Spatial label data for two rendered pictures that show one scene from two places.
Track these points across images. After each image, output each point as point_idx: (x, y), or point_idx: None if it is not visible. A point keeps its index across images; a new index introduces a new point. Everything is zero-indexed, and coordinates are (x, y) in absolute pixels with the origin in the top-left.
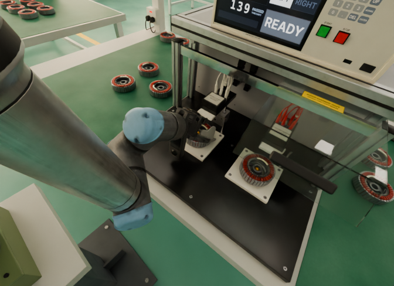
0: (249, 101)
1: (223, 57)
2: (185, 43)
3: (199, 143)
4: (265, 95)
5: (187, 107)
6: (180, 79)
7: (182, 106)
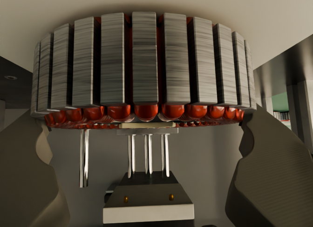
0: (105, 148)
1: (195, 220)
2: (287, 120)
3: (44, 105)
4: (77, 182)
5: (261, 88)
6: None
7: (283, 85)
